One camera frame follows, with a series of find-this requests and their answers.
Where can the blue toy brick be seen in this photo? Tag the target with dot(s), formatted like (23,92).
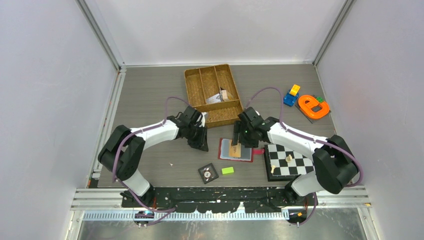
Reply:
(290,100)

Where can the green rectangular block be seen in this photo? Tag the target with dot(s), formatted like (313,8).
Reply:
(227,170)

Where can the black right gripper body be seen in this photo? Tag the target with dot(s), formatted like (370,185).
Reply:
(246,138)

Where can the wooden chess piece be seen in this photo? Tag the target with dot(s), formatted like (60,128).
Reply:
(289,158)
(272,169)

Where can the woven wicker divided tray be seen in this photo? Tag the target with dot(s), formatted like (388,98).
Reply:
(212,90)

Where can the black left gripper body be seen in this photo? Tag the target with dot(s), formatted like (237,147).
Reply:
(196,135)

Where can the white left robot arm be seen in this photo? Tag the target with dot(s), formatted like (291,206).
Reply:
(122,152)

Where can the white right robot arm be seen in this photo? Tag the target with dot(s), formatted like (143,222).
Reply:
(333,162)

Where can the yellow toy brick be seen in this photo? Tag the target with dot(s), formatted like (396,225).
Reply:
(294,90)

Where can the poker chip in black case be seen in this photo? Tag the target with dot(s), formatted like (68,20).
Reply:
(208,173)

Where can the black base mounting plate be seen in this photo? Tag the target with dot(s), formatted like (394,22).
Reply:
(217,200)

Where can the gold orange credit card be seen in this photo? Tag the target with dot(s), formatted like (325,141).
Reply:
(235,151)

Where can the black white chessboard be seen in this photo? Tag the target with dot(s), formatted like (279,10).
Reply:
(275,155)

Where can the wooden chess piece lower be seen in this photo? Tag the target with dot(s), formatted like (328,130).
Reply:
(272,169)

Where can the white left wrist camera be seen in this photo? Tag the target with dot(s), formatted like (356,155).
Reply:
(203,119)

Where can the green toy brick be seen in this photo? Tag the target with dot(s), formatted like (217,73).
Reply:
(319,99)

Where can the red leather card holder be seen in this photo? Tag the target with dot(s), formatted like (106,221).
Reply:
(247,156)

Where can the wooden chess piece upper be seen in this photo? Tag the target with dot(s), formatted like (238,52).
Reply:
(289,158)

